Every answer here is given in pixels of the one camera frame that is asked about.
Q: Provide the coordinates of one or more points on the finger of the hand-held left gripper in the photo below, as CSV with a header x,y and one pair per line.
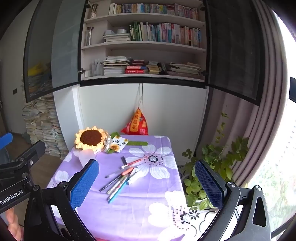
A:
x,y
32,150
5,140

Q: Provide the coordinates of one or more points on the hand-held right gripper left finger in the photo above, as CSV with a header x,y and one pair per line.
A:
x,y
84,183

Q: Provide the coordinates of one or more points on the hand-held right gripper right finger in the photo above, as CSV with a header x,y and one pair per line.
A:
x,y
208,185

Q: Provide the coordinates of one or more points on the translucent pen cup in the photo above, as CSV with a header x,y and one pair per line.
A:
x,y
86,158

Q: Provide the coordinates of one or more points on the pale green pen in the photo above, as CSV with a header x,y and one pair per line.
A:
x,y
116,185

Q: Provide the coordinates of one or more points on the clear grey pen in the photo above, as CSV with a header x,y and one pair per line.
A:
x,y
115,173

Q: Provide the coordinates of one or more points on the orange marker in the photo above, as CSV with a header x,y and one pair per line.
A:
x,y
128,172

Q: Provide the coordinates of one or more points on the red gel pen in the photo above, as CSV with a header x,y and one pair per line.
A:
x,y
134,162

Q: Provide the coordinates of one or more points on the person's left hand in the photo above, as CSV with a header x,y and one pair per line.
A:
x,y
13,222

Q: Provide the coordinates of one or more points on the floor pile of paper stacks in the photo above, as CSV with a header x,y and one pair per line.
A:
x,y
41,125

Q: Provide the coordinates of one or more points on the green potted plant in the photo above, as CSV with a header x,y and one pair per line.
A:
x,y
208,157

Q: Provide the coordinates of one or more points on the crochet sunflower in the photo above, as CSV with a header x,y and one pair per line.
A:
x,y
90,138

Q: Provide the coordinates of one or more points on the white bouquet ribbon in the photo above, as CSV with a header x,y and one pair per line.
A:
x,y
107,143

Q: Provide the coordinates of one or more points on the sunflower gift card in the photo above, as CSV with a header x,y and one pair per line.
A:
x,y
116,143

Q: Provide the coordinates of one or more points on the purple floral tablecloth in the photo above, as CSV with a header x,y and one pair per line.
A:
x,y
129,208

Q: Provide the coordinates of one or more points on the green crochet leaf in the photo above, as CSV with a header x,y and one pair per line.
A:
x,y
114,134

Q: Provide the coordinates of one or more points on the green crochet stem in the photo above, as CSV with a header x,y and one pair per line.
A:
x,y
137,143

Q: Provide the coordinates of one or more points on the red pyramid pillow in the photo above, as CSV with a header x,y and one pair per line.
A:
x,y
136,125

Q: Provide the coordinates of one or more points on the yellow bag behind glass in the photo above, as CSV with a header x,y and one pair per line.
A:
x,y
38,68

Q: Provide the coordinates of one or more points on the window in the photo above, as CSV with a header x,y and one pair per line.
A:
x,y
282,139

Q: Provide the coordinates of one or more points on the glass bookcase door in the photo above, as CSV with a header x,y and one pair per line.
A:
x,y
46,46
233,46

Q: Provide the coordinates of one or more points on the grey shelf pen holder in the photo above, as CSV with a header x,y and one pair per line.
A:
x,y
97,67

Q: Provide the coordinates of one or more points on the pink grey curtain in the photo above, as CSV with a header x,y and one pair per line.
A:
x,y
261,92

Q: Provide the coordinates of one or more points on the wide stack of worn books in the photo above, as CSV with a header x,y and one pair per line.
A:
x,y
185,69

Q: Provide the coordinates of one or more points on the stack of magazines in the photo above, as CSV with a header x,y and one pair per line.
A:
x,y
115,66

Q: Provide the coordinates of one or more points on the stack of red books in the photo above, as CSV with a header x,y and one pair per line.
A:
x,y
136,69

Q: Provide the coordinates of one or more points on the glass bottle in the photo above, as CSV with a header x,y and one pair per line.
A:
x,y
89,34
93,10

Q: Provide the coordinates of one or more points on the short stack of books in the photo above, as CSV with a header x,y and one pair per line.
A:
x,y
153,67

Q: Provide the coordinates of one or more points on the small stack of flat books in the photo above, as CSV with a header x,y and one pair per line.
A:
x,y
116,37

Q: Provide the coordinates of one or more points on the grey tape roll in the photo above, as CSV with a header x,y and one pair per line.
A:
x,y
121,31

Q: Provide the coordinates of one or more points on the row of colourful upright books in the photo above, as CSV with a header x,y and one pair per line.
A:
x,y
166,33

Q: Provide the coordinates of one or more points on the long row of upright books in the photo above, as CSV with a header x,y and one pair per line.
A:
x,y
150,9

